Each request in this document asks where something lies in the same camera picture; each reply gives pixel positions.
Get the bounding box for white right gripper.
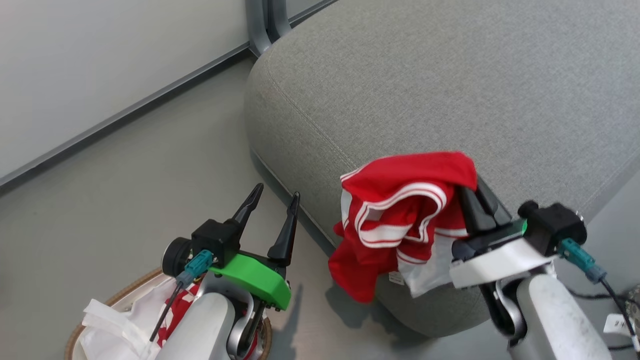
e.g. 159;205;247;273
448;175;557;290

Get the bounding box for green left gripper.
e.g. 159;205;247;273
208;183;301;311

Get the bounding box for red white striped garment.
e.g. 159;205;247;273
327;151;478;304

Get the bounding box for red white patterned clothing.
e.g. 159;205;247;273
156;284;202;348

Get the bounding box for grey fabric sofa seat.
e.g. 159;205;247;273
244;0;640;338

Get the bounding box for round wicker laundry basket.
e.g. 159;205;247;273
63;266;274;360

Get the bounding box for white red clothes in basket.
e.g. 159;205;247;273
79;277;201;360

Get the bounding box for white paper tag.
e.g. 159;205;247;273
603;313;632;336

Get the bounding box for left teal plug black cable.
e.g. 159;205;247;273
149;250;215;344

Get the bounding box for teal plug black cable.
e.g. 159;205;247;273
558;238;640;352
149;250;215;344

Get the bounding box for right teal plug black cable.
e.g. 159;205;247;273
558;238;640;352

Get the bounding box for black floor cable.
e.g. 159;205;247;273
566;287;632;302

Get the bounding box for grey wall baseboard rail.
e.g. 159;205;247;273
0;0;341;193

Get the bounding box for grey metal frame post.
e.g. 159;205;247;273
244;0;292;57

